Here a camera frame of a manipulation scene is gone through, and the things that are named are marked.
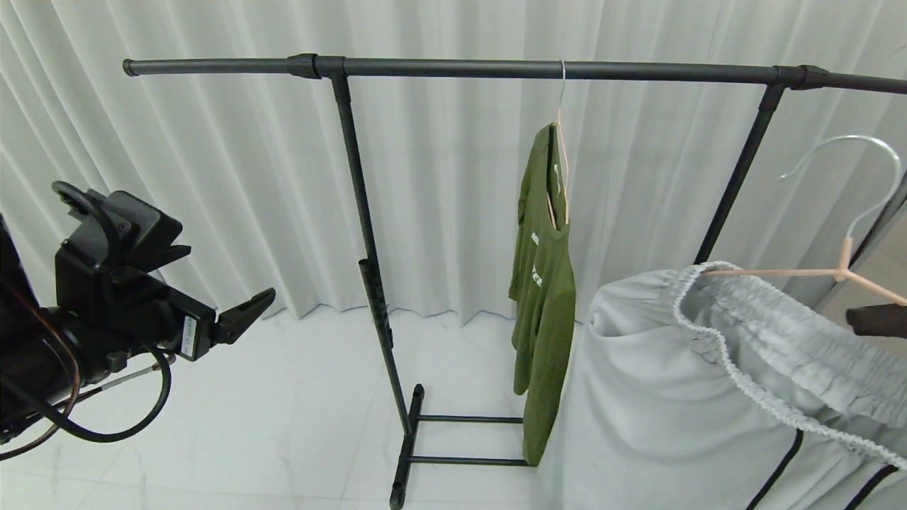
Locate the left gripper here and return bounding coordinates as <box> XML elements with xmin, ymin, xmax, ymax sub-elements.
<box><xmin>41</xmin><ymin>244</ymin><xmax>278</xmax><ymax>378</ymax></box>

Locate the green long-sleeved shirt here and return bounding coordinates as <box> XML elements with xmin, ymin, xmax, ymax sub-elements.
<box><xmin>507</xmin><ymin>123</ymin><xmax>578</xmax><ymax>468</ymax></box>

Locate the pink clothes hanger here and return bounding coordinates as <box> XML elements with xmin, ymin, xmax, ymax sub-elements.
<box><xmin>697</xmin><ymin>134</ymin><xmax>907</xmax><ymax>307</ymax></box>
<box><xmin>543</xmin><ymin>59</ymin><xmax>572</xmax><ymax>232</ymax></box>

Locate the black clothes rack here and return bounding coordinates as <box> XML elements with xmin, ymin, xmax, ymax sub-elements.
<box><xmin>121</xmin><ymin>52</ymin><xmax>907</xmax><ymax>510</ymax></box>

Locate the white curtain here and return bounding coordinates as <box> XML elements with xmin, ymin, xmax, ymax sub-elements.
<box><xmin>0</xmin><ymin>0</ymin><xmax>907</xmax><ymax>327</ymax></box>

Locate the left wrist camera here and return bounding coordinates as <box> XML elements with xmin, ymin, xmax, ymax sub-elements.
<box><xmin>55</xmin><ymin>188</ymin><xmax>185</xmax><ymax>307</ymax></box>

